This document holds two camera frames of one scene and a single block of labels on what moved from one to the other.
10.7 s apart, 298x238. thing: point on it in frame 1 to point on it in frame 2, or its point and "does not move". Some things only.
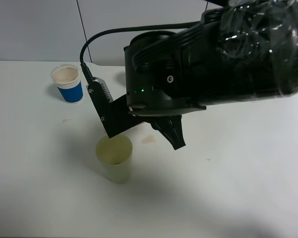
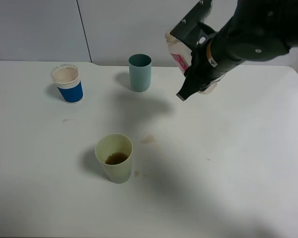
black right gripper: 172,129 to 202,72
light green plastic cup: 115,154 does not move
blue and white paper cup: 66,78 does not move
